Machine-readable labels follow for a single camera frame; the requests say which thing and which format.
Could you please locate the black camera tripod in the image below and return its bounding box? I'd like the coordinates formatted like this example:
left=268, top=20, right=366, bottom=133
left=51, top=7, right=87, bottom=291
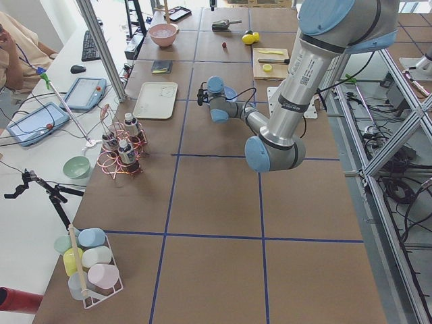
left=3, top=169, right=85, bottom=230

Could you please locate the black keyboard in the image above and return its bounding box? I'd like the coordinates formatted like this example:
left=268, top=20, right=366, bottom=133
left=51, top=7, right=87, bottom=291
left=81, top=30, right=101, bottom=62

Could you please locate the dark tea bottle three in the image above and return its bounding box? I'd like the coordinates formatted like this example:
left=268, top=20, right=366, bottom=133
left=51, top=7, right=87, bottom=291
left=118, top=139, right=137, bottom=172

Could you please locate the steel muddler rod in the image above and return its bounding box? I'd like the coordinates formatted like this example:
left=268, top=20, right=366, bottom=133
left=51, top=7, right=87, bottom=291
left=258, top=59, right=290, bottom=65

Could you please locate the blue teach pendant near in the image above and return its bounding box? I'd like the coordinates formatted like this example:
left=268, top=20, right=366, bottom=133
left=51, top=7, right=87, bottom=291
left=6, top=102, right=70, bottom=147

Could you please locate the blue teach pendant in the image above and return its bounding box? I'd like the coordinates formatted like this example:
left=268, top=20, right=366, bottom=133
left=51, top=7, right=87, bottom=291
left=64, top=77, right=107, bottom=111
left=6, top=102, right=70, bottom=147

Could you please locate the blue teach pendant far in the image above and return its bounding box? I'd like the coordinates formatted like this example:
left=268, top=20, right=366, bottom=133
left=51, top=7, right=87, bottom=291
left=64, top=77, right=107, bottom=111

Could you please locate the yellow lemon large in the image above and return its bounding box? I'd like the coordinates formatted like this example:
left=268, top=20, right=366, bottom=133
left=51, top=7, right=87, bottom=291
left=242, top=34, right=255, bottom=45

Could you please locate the yellow lemon small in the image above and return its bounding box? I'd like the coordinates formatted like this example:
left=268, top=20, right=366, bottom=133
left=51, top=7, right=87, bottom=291
left=252, top=32, right=260, bottom=43

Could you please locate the cream bear tray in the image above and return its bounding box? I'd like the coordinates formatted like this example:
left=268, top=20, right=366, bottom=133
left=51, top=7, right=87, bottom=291
left=132, top=82, right=178, bottom=119

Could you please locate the white wire cup rack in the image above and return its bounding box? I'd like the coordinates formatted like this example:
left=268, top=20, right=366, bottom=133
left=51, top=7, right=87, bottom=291
left=63, top=224, right=124, bottom=309

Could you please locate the dark tea bottle two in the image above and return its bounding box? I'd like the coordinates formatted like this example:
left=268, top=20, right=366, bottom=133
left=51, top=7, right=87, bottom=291
left=102, top=130, right=119, bottom=158

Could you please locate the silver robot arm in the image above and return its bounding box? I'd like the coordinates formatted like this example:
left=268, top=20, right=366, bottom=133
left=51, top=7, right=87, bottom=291
left=197, top=1, right=399, bottom=173

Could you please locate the yellow plastic knife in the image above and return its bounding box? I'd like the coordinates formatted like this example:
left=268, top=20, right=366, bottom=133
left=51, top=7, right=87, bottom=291
left=257, top=50, right=284, bottom=55

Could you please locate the red cylinder object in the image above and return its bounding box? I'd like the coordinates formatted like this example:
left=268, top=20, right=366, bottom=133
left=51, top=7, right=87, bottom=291
left=1, top=287, right=43, bottom=315

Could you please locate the lemon half slice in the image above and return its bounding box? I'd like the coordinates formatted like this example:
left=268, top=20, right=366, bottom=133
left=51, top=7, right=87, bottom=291
left=262, top=63, right=273, bottom=73

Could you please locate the metal ice scoop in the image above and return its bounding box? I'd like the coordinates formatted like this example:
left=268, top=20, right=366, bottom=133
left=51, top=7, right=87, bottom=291
left=211, top=20, right=242, bottom=31

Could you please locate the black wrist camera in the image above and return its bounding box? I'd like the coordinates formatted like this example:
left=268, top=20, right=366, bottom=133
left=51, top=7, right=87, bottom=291
left=197, top=82, right=208, bottom=107

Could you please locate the black computer mouse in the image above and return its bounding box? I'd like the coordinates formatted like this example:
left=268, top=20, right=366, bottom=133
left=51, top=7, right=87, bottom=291
left=70, top=65, right=86, bottom=74

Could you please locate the seated person beige shirt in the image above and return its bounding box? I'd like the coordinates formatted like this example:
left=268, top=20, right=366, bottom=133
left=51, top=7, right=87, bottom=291
left=1, top=12, right=57, bottom=95

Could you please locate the grey folded cloth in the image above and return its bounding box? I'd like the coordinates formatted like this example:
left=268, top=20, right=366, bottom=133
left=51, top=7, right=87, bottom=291
left=151, top=60, right=173, bottom=74

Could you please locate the copper wire bottle rack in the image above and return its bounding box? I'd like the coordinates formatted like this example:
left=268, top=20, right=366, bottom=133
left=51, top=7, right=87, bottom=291
left=97, top=104, right=148, bottom=179

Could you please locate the pink bowl of ice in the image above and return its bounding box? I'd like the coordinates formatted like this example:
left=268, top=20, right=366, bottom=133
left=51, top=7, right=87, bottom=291
left=148, top=24, right=179, bottom=47

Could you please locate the dark tea bottle one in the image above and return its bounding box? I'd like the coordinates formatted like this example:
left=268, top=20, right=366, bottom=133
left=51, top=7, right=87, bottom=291
left=124, top=113, right=140, bottom=142

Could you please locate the mint green bowl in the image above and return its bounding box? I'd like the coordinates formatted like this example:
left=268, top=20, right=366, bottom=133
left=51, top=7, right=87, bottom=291
left=63, top=155, right=90, bottom=179

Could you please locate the wooden cutting board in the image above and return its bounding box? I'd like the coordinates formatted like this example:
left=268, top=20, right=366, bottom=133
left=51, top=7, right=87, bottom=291
left=252, top=48, right=290, bottom=80

